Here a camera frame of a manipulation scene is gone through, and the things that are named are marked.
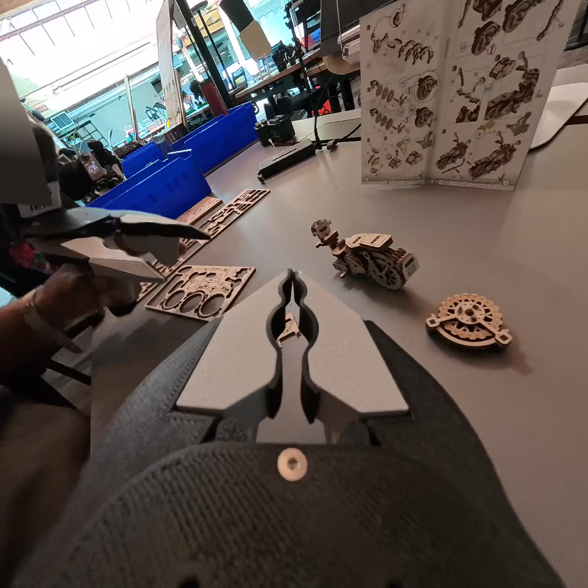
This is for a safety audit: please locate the black battery charger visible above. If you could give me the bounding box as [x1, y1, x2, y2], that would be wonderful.
[254, 96, 297, 148]

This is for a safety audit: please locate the wooden wheel assembly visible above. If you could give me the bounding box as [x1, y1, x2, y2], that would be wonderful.
[425, 294, 514, 352]

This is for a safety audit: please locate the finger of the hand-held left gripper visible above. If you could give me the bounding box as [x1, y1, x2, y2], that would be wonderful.
[59, 239, 167, 284]
[103, 216, 213, 268]

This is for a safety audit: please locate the person's leg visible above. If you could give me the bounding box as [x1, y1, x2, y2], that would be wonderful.
[0, 400, 92, 588]

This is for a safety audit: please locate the person's left hand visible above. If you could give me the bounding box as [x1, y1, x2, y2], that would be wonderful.
[23, 269, 115, 331]

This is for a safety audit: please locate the person's left forearm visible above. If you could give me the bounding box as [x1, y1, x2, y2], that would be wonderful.
[0, 301, 92, 405]

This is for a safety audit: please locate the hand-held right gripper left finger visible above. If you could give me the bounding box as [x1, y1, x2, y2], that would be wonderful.
[176, 269, 295, 421]

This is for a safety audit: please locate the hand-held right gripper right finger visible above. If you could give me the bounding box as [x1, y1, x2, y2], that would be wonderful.
[292, 270, 409, 423]

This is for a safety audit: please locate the black metal pole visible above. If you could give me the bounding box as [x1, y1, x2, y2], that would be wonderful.
[177, 0, 230, 111]

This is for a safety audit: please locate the cardboard panel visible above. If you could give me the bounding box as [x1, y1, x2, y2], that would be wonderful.
[156, 0, 189, 129]

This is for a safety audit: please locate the wooden sheet with round holes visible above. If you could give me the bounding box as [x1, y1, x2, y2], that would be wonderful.
[145, 264, 256, 322]

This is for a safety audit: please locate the reddish wooden parts sheet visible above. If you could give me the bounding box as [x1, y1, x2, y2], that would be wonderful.
[177, 197, 224, 226]

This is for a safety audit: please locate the flat black box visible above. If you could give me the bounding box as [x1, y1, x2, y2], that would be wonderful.
[257, 139, 318, 181]

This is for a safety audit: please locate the white monitor stand base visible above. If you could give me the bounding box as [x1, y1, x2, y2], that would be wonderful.
[528, 64, 588, 150]

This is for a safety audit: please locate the instruction sheet in clear stand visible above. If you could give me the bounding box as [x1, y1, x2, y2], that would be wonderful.
[360, 0, 567, 191]

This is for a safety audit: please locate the long wooden background table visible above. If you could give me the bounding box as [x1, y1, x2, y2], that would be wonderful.
[230, 46, 364, 115]

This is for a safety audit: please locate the small boxy wooden piece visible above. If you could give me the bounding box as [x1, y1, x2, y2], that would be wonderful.
[276, 313, 304, 343]

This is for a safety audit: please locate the wooden motorcycle model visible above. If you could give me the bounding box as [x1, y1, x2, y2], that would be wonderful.
[311, 220, 420, 291]

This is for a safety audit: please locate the wooden sheet with rectangular cut-outs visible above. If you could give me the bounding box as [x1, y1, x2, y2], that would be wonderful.
[135, 188, 271, 301]

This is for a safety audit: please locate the black cable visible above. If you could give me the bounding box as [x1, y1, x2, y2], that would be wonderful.
[312, 69, 364, 150]

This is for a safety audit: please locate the grey desk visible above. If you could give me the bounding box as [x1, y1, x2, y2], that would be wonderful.
[89, 108, 588, 588]

